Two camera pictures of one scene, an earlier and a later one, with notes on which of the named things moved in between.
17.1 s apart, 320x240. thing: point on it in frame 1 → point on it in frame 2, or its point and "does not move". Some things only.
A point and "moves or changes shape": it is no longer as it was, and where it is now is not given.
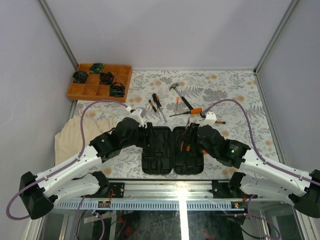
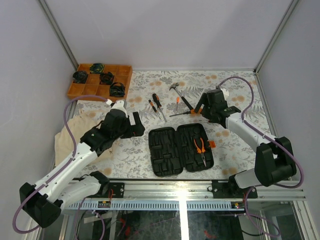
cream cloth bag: x=69 y=140 does not move
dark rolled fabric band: x=117 y=89 does not move
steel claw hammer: x=173 y=85 does not move
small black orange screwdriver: x=153 y=108 does not move
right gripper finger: x=193 y=136 → x=201 y=101
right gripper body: x=213 y=153 → x=207 y=111
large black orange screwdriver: x=156 y=100 does not move
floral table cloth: x=180 y=97 does not move
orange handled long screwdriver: x=194 y=111 does not move
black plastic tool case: x=165 y=150 moves or changes shape
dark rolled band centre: x=106 y=78 does not move
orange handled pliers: x=186 y=132 → x=201 y=150
